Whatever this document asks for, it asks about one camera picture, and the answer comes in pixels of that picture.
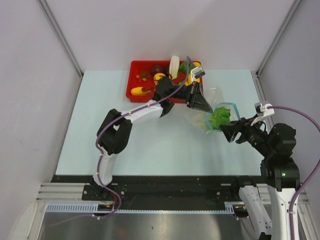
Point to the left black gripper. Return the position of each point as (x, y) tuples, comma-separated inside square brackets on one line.
[(194, 99)]

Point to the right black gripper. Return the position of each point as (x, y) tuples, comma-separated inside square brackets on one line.
[(243, 125)]

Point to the green white toy cabbage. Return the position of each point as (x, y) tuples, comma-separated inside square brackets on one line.
[(210, 122)]

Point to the clear zip top bag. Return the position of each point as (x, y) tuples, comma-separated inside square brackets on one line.
[(215, 98)]

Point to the yellow toy mango slice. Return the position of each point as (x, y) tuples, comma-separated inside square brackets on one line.
[(140, 91)]

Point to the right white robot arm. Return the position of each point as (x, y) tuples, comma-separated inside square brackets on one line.
[(278, 171)]

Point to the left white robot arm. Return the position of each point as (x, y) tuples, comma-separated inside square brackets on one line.
[(114, 132)]

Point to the yellow toy banana bunch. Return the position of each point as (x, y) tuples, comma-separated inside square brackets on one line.
[(191, 79)]

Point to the green toy bell pepper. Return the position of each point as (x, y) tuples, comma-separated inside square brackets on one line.
[(183, 67)]

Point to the white toy radish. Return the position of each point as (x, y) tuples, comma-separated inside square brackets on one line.
[(174, 66)]

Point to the red toy lobster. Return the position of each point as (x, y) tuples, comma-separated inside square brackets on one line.
[(180, 78)]

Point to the dark purple toy onion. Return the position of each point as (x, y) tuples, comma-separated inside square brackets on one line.
[(157, 68)]

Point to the small toy cherry tomatoes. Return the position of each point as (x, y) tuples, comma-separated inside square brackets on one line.
[(143, 76)]

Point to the red plastic tray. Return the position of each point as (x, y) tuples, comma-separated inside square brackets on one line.
[(135, 68)]

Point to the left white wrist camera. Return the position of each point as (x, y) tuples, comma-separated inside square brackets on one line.
[(197, 72)]

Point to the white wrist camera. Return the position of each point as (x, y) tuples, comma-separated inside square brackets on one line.
[(263, 110), (197, 72)]

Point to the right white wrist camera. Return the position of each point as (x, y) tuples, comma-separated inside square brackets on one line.
[(263, 110)]

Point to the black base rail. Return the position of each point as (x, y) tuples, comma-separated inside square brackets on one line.
[(156, 191)]

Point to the white slotted cable duct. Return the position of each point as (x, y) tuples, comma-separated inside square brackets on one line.
[(106, 208)]

